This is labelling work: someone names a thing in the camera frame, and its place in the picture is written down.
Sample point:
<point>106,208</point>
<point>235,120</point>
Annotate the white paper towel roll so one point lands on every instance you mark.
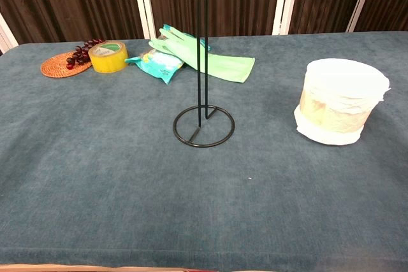
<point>338,93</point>

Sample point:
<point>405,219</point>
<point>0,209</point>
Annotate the yellow packing tape roll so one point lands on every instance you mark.
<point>108,60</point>

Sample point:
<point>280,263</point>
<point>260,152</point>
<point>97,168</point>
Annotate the green rubber glove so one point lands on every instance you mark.
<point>223,61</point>

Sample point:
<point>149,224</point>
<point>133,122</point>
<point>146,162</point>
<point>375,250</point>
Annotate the teal wet wipes pack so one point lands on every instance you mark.
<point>159,65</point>

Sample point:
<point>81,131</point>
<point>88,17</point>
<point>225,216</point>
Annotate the blue-grey velvet tablecloth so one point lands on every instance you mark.
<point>127,173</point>

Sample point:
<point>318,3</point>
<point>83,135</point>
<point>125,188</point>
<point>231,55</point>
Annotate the white-framed brown folding screen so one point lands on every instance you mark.
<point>242,1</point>

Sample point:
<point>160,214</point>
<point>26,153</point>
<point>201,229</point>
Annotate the dark red grape bunch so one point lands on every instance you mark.
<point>81,53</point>

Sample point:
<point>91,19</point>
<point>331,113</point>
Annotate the round woven rattan coaster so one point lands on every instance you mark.
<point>57,65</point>

